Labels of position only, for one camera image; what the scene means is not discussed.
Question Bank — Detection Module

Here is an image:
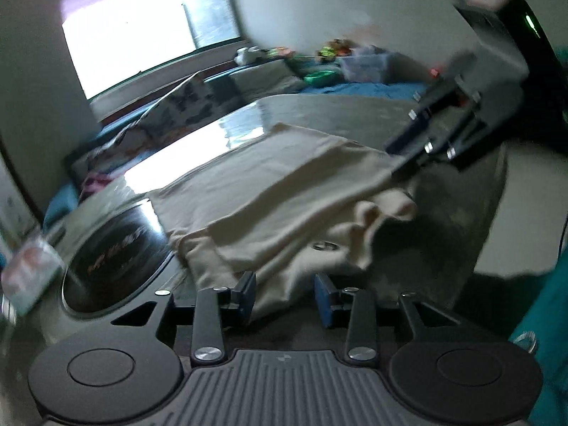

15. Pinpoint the window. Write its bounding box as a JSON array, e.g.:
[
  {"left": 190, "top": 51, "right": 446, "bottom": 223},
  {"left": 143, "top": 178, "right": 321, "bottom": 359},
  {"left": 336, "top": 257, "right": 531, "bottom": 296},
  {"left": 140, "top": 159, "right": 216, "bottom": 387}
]
[{"left": 61, "top": 0, "right": 244, "bottom": 99}]

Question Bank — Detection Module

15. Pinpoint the pink cloth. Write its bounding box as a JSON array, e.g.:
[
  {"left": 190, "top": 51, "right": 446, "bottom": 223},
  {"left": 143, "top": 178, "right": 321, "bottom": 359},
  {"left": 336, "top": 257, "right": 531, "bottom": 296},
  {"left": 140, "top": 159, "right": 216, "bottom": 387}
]
[{"left": 81, "top": 169, "right": 113, "bottom": 197}]

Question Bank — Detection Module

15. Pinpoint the green bowl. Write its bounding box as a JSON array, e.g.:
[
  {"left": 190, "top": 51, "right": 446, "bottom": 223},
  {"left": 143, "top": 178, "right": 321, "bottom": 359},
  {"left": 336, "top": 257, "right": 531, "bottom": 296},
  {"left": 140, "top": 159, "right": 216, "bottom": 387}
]
[{"left": 304, "top": 70, "right": 335, "bottom": 88}]

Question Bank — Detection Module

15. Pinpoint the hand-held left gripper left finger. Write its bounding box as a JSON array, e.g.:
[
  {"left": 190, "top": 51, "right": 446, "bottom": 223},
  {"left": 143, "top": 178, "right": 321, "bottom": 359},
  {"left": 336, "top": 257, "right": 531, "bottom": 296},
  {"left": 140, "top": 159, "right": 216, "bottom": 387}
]
[{"left": 110, "top": 271, "right": 257, "bottom": 367}]

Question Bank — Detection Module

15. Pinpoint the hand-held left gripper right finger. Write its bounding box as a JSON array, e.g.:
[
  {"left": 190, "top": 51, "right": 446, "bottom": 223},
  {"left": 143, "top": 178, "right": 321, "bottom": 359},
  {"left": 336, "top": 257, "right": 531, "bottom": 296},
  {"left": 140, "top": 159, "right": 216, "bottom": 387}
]
[{"left": 313, "top": 273, "right": 463, "bottom": 362}]

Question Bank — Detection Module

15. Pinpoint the clear plastic storage box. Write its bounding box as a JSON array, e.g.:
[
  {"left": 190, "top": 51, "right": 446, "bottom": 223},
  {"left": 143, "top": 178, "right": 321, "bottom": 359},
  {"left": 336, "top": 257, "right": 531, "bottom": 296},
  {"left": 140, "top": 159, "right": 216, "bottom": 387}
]
[{"left": 341, "top": 48, "right": 393, "bottom": 83}]

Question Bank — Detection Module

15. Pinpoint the teal cloth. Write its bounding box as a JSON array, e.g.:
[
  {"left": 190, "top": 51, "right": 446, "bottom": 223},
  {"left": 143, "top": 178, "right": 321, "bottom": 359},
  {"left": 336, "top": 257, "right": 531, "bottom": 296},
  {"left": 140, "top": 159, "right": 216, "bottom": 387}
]
[{"left": 509, "top": 239, "right": 568, "bottom": 426}]

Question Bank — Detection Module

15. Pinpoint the black round glass cooktop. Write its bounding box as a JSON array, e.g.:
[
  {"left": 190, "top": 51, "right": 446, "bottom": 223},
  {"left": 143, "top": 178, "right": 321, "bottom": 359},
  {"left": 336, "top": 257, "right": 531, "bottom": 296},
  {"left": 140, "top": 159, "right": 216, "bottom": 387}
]
[{"left": 60, "top": 199, "right": 179, "bottom": 321}]

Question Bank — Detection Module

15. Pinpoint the beige cloth garment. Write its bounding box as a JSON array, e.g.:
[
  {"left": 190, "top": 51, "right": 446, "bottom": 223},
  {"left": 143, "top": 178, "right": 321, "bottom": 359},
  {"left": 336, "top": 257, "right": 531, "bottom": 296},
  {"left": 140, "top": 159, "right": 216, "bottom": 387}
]
[{"left": 148, "top": 122, "right": 419, "bottom": 321}]

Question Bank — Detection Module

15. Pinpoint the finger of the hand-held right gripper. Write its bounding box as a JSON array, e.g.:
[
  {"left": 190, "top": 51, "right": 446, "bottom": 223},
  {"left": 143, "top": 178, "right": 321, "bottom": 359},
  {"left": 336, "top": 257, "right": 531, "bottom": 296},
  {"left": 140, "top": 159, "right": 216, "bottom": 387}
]
[
  {"left": 384, "top": 52, "right": 482, "bottom": 157},
  {"left": 390, "top": 113, "right": 485, "bottom": 179}
]

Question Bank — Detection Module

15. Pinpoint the blue bed sheet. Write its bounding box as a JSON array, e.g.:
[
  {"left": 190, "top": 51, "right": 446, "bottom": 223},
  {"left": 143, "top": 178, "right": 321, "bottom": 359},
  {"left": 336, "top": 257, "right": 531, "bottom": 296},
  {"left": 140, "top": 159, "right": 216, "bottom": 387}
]
[{"left": 301, "top": 79, "right": 429, "bottom": 104}]

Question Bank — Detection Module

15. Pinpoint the colourful toy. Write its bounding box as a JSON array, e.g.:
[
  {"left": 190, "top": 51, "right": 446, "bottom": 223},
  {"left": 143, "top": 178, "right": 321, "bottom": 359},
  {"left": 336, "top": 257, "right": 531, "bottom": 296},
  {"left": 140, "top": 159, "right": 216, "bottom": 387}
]
[{"left": 316, "top": 39, "right": 352, "bottom": 59}]

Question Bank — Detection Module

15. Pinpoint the clear plastic bag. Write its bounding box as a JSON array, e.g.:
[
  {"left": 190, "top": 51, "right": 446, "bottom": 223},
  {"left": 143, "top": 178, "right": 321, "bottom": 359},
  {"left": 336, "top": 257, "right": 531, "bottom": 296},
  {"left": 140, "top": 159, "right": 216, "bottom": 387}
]
[{"left": 0, "top": 237, "right": 65, "bottom": 317}]

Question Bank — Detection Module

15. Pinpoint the butterfly print cushion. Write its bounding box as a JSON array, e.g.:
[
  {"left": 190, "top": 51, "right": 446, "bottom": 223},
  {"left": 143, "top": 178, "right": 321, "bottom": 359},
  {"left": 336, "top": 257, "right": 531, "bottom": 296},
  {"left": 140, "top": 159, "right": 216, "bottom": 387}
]
[{"left": 141, "top": 71, "right": 244, "bottom": 139}]

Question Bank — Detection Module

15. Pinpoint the white plush toy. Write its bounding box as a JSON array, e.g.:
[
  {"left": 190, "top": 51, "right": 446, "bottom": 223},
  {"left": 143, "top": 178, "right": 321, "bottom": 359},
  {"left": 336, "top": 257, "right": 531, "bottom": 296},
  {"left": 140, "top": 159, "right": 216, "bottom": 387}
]
[{"left": 234, "top": 46, "right": 264, "bottom": 66}]

